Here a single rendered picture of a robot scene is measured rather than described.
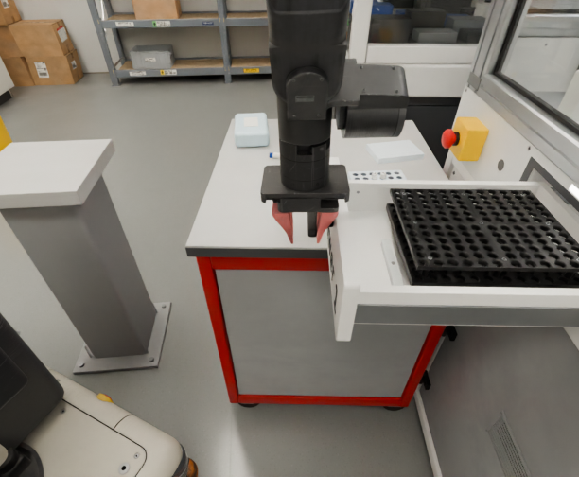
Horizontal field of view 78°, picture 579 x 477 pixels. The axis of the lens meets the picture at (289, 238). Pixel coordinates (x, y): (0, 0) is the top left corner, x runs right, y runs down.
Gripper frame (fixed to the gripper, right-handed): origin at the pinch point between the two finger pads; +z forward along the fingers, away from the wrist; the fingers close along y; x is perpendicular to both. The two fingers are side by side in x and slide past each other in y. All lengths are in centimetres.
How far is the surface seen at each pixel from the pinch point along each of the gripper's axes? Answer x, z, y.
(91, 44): 394, 58, -233
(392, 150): 50, 13, 23
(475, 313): -9.8, 4.0, 20.5
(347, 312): -11.5, 1.7, 4.8
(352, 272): -9.7, -3.1, 5.1
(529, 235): 0.6, 0.6, 30.3
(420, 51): 83, -2, 36
